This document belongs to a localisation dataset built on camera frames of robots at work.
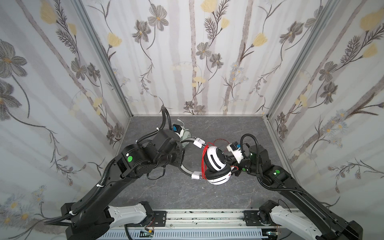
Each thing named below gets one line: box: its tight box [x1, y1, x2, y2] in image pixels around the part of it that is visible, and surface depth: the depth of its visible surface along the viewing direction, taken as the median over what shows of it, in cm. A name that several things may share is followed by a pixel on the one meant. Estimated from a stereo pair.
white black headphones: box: [178, 136, 232, 186], surface depth 53 cm
